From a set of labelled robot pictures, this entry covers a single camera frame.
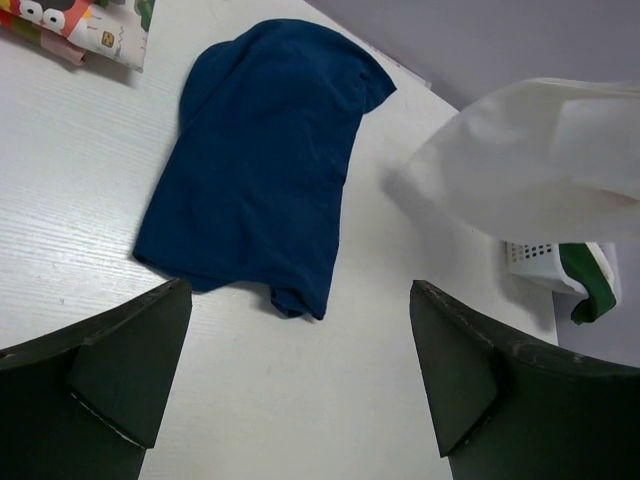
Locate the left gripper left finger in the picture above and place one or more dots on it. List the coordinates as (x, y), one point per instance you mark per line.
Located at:
(87, 401)

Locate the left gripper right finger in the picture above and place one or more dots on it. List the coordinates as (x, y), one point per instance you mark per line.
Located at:
(506, 405)

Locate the white and green t-shirt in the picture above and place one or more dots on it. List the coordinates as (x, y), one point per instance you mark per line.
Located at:
(541, 162)

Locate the blue t-shirt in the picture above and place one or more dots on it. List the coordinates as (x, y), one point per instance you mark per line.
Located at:
(252, 190)

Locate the white plastic basket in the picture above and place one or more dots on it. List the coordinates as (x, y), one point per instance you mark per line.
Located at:
(541, 264)

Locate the folded colourful cartoon t-shirt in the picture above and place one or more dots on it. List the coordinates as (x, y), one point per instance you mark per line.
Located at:
(71, 29)

